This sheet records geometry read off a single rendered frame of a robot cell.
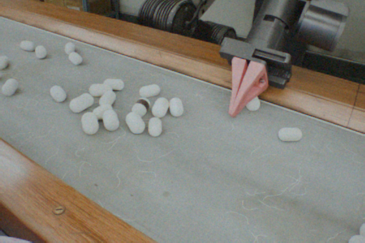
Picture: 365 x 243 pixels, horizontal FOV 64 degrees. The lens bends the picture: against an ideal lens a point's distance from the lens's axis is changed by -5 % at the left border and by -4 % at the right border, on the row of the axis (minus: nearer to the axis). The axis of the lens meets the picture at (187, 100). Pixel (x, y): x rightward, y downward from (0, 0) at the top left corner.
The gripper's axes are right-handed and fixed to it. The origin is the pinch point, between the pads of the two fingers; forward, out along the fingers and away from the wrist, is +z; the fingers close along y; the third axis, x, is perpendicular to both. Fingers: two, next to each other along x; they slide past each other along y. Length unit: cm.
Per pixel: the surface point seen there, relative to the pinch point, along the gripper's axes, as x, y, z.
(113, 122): -7.3, -11.8, 9.1
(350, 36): 163, 4, -126
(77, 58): -0.4, -31.7, 1.2
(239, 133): 0.0, 2.1, 2.7
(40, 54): -1.8, -39.9, 3.4
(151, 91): -0.9, -13.1, 2.0
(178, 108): -2.4, -6.7, 3.1
